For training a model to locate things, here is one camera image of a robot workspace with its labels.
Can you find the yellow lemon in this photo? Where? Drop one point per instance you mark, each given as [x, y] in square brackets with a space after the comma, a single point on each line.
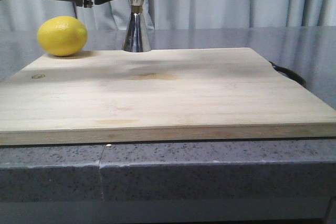
[62, 36]

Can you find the wooden cutting board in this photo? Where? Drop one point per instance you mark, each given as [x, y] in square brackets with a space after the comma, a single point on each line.
[161, 95]

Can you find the grey curtain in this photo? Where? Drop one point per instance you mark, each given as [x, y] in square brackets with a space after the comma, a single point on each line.
[173, 14]

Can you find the silver double jigger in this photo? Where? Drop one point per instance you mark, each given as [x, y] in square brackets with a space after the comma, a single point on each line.
[136, 39]

